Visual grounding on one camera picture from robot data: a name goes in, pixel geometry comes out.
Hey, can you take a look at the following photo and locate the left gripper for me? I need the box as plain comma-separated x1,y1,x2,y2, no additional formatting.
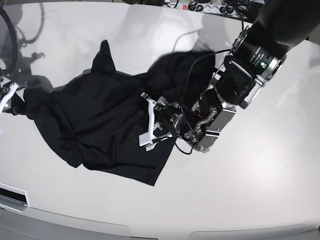
141,92,185,144

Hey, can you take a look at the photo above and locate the black t-shirt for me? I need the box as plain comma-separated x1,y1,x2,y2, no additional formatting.
11,40,216,186

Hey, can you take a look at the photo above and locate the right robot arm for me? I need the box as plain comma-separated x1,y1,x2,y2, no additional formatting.
0,4,28,116

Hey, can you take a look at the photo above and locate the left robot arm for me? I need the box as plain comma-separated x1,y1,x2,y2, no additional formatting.
138,0,320,153

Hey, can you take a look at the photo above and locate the white power strip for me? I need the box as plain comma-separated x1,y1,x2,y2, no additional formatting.
169,1,238,17

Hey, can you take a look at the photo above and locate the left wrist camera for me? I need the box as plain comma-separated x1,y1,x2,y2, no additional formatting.
138,132,156,152

